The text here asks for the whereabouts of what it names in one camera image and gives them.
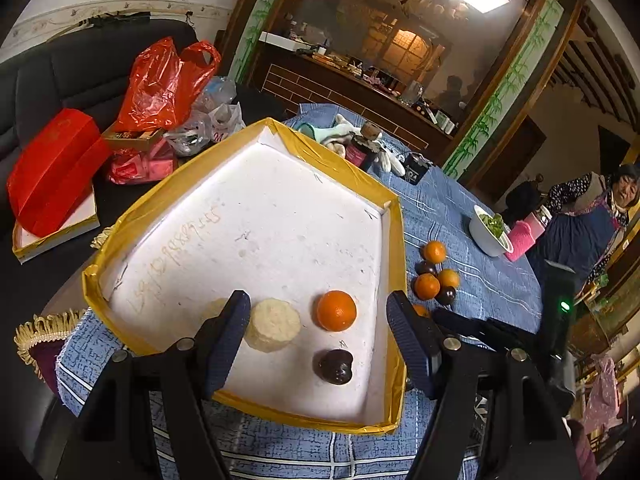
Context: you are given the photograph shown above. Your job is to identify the tasselled purple cushion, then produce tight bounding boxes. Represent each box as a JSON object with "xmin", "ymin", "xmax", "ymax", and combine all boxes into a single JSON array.
[{"xmin": 14, "ymin": 308, "xmax": 88, "ymax": 381}]

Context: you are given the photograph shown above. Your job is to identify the white plastic bag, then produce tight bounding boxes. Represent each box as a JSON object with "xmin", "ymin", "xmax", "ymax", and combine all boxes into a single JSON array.
[{"xmin": 162, "ymin": 102, "xmax": 247, "ymax": 157}]

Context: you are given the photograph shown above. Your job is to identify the red plastic bag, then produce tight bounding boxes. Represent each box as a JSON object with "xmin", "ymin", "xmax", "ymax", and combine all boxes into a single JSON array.
[{"xmin": 116, "ymin": 36, "xmax": 222, "ymax": 133}]

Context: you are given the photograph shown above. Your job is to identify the black leather sofa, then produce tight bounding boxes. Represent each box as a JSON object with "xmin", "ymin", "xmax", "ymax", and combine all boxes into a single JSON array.
[{"xmin": 0, "ymin": 17, "xmax": 296, "ymax": 461}]

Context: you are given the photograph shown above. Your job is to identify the large round white cake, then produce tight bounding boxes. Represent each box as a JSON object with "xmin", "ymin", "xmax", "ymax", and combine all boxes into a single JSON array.
[{"xmin": 243, "ymin": 298, "xmax": 302, "ymax": 354}]

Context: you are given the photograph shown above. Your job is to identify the pink garment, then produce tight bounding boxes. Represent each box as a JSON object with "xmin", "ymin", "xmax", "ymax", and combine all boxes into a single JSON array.
[{"xmin": 582, "ymin": 355, "xmax": 621, "ymax": 436}]

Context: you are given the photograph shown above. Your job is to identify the wooden counter cabinet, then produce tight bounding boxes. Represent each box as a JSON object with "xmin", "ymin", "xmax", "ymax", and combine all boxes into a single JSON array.
[{"xmin": 250, "ymin": 42, "xmax": 471, "ymax": 171}]

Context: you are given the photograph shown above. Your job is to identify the red gift box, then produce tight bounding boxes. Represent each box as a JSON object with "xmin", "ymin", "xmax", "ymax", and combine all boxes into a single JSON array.
[{"xmin": 6, "ymin": 108, "xmax": 112, "ymax": 237}]

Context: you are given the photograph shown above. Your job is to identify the flat white box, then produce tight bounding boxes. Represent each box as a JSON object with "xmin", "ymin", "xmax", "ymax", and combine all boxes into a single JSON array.
[{"xmin": 258, "ymin": 31, "xmax": 311, "ymax": 53}]

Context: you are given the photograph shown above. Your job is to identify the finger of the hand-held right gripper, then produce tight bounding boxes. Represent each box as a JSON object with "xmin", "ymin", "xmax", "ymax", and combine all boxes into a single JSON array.
[{"xmin": 431, "ymin": 308, "xmax": 548, "ymax": 358}]

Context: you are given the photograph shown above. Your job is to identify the white bowl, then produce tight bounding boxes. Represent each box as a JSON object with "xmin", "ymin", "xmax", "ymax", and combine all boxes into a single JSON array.
[{"xmin": 469, "ymin": 204, "xmax": 514, "ymax": 258}]

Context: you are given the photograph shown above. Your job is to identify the gold open sweets box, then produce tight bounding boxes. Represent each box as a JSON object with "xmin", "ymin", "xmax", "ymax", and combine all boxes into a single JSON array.
[{"xmin": 101, "ymin": 126, "xmax": 166, "ymax": 153}]

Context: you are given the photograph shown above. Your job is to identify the dark wooden door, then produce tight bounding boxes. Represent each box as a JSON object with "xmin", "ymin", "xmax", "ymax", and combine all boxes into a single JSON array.
[{"xmin": 502, "ymin": 115, "xmax": 547, "ymax": 196}]

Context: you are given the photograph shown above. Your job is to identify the small black box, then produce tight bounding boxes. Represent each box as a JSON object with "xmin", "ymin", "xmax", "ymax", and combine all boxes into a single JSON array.
[{"xmin": 402, "ymin": 152, "xmax": 432, "ymax": 187}]

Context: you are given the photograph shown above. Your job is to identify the blue plaid tablecloth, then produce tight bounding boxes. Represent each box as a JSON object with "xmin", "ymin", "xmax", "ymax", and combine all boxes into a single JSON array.
[{"xmin": 55, "ymin": 104, "xmax": 546, "ymax": 480}]

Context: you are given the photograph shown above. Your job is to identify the green vegetables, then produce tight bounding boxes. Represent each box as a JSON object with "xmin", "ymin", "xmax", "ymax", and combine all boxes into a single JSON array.
[{"xmin": 479, "ymin": 212, "xmax": 507, "ymax": 236}]

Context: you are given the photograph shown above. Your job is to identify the white foam box yellow tape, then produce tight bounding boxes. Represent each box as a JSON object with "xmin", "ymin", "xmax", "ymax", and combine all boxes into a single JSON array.
[{"xmin": 82, "ymin": 117, "xmax": 405, "ymax": 436}]

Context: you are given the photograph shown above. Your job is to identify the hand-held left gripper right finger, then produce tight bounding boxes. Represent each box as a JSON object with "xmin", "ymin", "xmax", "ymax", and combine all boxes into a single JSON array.
[{"xmin": 386, "ymin": 290, "xmax": 583, "ymax": 480}]

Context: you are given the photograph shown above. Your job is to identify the dark jar with cork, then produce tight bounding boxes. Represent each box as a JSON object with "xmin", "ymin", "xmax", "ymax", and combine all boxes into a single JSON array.
[{"xmin": 346, "ymin": 122, "xmax": 383, "ymax": 173}]

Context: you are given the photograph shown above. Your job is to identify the teal plastic item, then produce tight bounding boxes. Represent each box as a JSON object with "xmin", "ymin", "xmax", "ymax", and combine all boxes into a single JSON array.
[{"xmin": 292, "ymin": 121, "xmax": 326, "ymax": 142}]

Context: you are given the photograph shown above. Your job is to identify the black chair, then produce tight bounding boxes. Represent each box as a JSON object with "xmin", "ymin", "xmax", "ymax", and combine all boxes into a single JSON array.
[{"xmin": 505, "ymin": 180, "xmax": 538, "ymax": 221}]

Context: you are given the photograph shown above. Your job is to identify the bottle with pink sleeve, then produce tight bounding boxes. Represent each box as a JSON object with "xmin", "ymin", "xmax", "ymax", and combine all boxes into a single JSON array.
[{"xmin": 504, "ymin": 207, "xmax": 552, "ymax": 262}]

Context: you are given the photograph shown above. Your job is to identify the white gold-edged box base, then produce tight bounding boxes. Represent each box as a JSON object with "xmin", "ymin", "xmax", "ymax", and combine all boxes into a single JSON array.
[{"xmin": 12, "ymin": 185, "xmax": 101, "ymax": 264}]

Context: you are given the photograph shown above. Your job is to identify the pink plastic bag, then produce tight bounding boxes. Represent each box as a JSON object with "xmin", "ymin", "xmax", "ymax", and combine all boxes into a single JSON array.
[{"xmin": 105, "ymin": 142, "xmax": 178, "ymax": 186}]

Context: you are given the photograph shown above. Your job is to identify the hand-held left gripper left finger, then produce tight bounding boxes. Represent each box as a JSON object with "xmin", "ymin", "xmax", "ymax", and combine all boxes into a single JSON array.
[{"xmin": 55, "ymin": 289, "xmax": 252, "ymax": 480}]

